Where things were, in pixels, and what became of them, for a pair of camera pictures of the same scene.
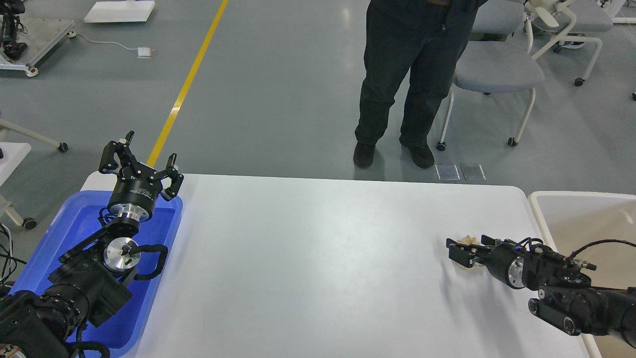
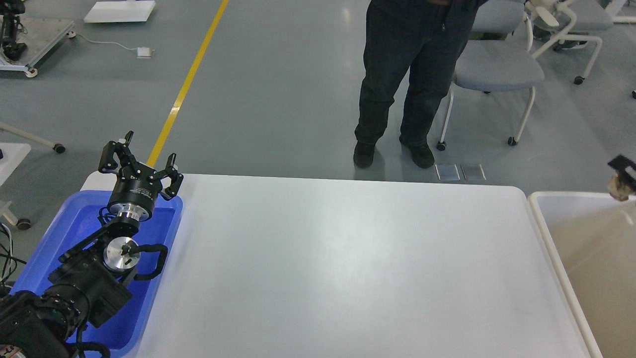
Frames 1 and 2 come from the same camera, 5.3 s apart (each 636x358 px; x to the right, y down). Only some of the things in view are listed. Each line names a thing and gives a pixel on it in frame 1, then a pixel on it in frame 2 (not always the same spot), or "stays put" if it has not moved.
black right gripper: [506, 260] -> [621, 163]
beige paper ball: [469, 240] -> [621, 192]
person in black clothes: [428, 37] stays put
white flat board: [119, 11] stays put
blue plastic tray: [124, 328] stays put
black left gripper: [136, 190] stays put
